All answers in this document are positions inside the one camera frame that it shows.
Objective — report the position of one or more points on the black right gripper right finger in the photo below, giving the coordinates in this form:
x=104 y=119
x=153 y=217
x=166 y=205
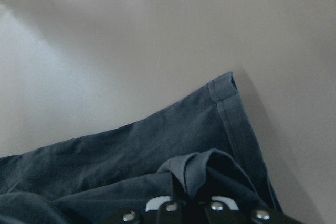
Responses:
x=208 y=189

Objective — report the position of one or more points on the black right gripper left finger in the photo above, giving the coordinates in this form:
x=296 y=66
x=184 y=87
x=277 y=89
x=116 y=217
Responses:
x=177 y=191

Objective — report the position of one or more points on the black printed t-shirt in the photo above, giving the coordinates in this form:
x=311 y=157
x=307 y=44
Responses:
x=86 y=179

